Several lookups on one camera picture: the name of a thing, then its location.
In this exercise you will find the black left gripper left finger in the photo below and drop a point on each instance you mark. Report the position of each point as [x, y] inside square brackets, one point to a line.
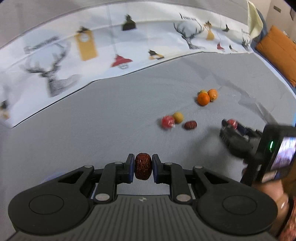
[64, 202]

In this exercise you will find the white deer print cloth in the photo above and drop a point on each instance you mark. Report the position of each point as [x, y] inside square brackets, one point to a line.
[51, 49]

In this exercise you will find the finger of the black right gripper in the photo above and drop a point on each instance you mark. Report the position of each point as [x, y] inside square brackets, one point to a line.
[237, 145]
[242, 130]

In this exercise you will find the red round fruit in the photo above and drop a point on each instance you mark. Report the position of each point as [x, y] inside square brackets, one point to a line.
[168, 122]

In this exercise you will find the dark red jujube date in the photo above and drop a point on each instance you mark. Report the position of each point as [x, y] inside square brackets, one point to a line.
[143, 166]

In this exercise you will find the orange mandarin front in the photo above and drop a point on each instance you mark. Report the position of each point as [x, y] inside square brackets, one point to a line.
[203, 99]

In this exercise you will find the yellow round longan fruit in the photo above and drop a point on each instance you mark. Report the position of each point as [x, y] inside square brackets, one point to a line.
[178, 117]

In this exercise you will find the person's right hand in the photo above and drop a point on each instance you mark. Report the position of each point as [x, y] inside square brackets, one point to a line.
[283, 227]

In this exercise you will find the orange mandarin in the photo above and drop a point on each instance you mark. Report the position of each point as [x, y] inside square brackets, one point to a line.
[213, 94]
[203, 99]

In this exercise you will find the pale yellow cloth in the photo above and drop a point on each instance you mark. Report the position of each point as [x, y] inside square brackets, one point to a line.
[255, 23]

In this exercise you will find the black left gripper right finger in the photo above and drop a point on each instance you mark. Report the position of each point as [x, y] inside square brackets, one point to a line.
[223, 204]

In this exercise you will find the orange cushion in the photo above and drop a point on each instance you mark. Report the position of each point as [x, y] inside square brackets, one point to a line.
[279, 50]

